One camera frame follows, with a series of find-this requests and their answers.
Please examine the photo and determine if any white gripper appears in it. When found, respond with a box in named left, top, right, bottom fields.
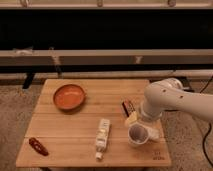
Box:
left=124, top=111, right=163, bottom=143

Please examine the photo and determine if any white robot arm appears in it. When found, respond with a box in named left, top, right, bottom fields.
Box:
left=125, top=78, right=213, bottom=145

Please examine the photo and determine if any orange ceramic bowl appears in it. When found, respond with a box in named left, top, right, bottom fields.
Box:
left=53, top=84, right=86, bottom=110

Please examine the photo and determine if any dark chocolate bar wrapper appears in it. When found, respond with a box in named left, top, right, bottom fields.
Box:
left=122, top=100, right=135, bottom=116

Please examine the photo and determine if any white tube bottle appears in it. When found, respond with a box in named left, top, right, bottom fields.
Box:
left=95, top=119, right=111, bottom=160

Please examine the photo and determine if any wooden table board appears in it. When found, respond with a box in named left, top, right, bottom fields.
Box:
left=16, top=79, right=171, bottom=168

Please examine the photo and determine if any red chili pepper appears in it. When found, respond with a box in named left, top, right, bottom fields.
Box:
left=29, top=137, right=49, bottom=156

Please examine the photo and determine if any black power cable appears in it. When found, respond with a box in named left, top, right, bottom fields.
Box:
left=199, top=75, right=213, bottom=168

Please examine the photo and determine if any grey metal rail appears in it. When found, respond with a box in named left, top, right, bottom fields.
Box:
left=0, top=49, right=213, bottom=66

